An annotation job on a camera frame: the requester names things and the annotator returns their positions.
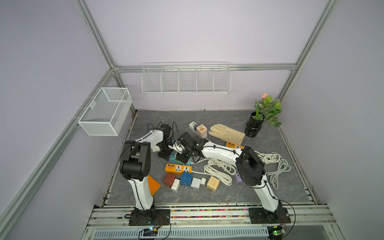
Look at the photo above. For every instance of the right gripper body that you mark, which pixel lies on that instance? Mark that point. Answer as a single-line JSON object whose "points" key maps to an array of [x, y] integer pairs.
{"points": [[183, 154]]}

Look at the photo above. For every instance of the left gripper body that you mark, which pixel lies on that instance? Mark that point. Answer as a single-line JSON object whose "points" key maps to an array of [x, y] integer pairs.
{"points": [[165, 150]]}

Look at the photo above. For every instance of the teal power strip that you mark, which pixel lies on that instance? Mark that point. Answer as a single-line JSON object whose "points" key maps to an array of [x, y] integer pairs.
{"points": [[173, 160]]}

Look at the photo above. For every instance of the orange power strip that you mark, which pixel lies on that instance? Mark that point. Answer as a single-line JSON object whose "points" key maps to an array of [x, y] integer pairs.
{"points": [[234, 146], [177, 169]]}

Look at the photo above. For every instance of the blue cube socket adapter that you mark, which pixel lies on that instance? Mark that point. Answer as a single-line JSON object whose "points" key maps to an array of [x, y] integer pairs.
{"points": [[186, 179]]}

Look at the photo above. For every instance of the red cube socket adapter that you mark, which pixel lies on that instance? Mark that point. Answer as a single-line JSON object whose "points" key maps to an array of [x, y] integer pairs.
{"points": [[169, 179]]}

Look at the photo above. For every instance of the white usb charger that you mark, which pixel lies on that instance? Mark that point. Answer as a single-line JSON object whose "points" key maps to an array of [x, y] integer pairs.
{"points": [[195, 184], [176, 185]]}

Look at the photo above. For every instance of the beige cube socket adapter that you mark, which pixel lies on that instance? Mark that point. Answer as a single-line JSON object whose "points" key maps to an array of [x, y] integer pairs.
{"points": [[213, 183]]}

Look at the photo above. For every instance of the purple power strip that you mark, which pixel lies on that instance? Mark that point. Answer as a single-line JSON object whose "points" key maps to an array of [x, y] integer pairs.
{"points": [[238, 178]]}

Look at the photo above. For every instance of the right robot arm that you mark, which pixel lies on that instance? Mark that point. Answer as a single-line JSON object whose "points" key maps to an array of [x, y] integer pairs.
{"points": [[248, 164]]}

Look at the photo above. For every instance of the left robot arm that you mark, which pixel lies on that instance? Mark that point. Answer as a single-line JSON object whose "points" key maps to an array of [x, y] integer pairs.
{"points": [[135, 162]]}

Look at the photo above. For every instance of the pink cube socket adapter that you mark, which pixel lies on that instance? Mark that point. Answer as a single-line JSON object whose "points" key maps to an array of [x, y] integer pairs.
{"points": [[202, 131]]}

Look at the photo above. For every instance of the white grey power strip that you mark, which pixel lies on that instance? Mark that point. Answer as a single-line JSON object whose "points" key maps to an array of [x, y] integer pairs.
{"points": [[193, 126]]}

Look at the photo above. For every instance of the beige work glove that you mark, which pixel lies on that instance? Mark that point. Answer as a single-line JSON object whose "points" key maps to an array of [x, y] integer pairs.
{"points": [[226, 134]]}

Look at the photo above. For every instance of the orange sponge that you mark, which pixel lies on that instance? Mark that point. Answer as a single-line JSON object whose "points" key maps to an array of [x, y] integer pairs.
{"points": [[153, 185]]}

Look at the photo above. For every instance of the artificial plant in black pot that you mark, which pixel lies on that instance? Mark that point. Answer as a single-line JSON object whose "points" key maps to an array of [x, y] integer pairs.
{"points": [[266, 110]]}

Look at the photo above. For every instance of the white mesh wall basket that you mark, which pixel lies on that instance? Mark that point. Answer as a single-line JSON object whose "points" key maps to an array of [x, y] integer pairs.
{"points": [[106, 113]]}

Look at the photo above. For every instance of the white wire wall shelf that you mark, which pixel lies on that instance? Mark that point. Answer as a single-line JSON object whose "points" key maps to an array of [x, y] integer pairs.
{"points": [[186, 78]]}

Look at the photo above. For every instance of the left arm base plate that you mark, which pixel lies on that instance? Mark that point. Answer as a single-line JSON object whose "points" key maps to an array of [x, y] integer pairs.
{"points": [[152, 217]]}

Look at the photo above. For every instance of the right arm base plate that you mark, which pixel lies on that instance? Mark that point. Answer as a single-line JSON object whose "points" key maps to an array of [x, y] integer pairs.
{"points": [[262, 216]]}

